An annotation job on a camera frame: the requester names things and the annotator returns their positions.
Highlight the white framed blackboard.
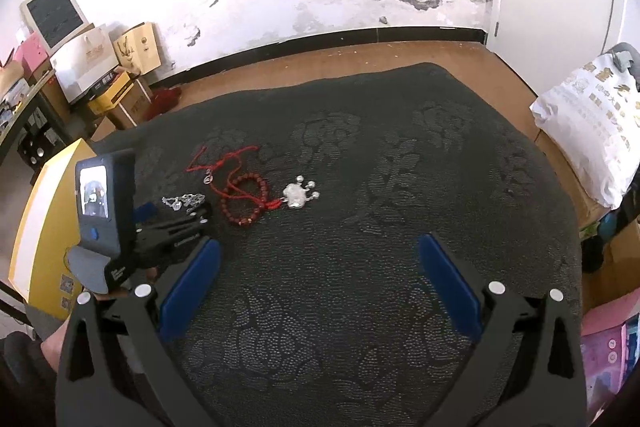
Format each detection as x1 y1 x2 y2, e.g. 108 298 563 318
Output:
20 0 90 56

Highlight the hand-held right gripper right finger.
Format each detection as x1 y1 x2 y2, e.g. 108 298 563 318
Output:
418 233 587 427

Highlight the black shelf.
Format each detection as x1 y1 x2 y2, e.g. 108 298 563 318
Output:
0 69 76 170

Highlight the red cord necklace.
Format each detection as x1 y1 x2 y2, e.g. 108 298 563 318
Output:
186 146 281 212

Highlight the yellow and black box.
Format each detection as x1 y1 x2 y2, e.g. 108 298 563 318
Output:
87 71 135 116

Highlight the large cardboard box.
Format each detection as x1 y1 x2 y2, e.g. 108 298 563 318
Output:
579 202 640 310

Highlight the pink printed box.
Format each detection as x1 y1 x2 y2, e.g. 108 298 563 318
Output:
580 299 640 410

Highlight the dark patterned blanket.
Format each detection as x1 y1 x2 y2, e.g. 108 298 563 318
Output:
92 63 585 427

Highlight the person's left forearm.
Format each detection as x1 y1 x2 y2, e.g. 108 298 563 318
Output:
0 319 70 427

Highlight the white printed plastic bag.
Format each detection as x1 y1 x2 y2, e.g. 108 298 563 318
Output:
530 51 640 209

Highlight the red cloth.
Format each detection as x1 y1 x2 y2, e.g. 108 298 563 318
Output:
151 87 184 111

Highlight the white gift bag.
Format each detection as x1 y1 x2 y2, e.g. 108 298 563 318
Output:
50 26 122 104

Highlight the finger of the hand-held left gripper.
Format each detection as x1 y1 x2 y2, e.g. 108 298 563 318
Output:
134 231 207 283
134 201 214 238

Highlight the brown cardboard box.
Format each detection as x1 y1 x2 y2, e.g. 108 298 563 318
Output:
106 79 154 130

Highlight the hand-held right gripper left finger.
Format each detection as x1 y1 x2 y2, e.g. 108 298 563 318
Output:
55 237 222 427

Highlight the silver chain bracelet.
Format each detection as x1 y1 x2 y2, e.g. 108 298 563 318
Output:
161 191 207 214

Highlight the red bead bracelet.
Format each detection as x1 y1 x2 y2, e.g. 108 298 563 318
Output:
221 173 272 229

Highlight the grey cloth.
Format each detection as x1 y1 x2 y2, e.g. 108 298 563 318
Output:
611 42 640 72

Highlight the beige paper bag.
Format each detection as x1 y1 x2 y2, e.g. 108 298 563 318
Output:
112 22 162 76

